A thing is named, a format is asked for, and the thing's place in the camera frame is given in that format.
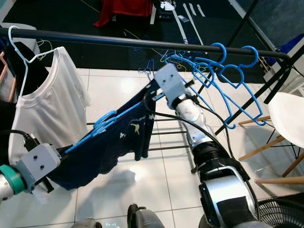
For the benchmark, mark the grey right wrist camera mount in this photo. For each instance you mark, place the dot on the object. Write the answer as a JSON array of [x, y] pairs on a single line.
[[171, 83]]

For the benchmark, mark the blue plastic hanger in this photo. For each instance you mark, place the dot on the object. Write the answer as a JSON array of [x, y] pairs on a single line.
[[218, 46], [251, 49], [148, 71], [109, 118]]

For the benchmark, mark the black floor mat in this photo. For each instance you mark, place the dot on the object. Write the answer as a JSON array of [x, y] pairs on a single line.
[[57, 14]]

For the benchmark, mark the pink plastic hanger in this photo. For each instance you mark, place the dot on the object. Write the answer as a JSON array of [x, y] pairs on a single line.
[[4, 61]]

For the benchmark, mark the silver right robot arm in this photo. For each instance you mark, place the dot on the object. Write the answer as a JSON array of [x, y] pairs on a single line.
[[194, 123]]

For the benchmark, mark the grey right robot leg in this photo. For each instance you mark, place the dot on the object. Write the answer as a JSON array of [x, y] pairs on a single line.
[[145, 218]]

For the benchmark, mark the red shirt yellow print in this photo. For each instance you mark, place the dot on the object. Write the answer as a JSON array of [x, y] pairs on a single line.
[[123, 9]]

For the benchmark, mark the grey robot leg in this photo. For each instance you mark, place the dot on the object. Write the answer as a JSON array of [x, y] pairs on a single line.
[[145, 218], [85, 223]]

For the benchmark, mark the white shell chair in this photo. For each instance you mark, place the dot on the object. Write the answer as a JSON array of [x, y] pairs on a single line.
[[287, 118]]

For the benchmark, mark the black metal clothes rack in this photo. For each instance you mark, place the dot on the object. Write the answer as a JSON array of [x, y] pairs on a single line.
[[99, 40]]

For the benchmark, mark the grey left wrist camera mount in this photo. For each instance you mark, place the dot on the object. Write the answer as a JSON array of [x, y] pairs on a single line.
[[40, 164]]

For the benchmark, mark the grey left robot leg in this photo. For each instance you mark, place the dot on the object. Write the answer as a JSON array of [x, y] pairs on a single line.
[[85, 223]]

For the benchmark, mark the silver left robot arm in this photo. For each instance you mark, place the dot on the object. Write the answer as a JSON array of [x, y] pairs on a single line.
[[7, 187]]

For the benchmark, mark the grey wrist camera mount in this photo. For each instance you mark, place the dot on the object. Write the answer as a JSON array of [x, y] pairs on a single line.
[[40, 164], [171, 83]]

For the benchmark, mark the pale teal plastic hanger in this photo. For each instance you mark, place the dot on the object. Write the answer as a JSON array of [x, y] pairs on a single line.
[[171, 56]]

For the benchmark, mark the black floor fan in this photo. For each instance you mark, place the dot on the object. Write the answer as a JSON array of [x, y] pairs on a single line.
[[282, 213]]

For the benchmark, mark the plain black garment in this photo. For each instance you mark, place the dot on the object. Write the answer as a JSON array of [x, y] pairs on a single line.
[[7, 123]]

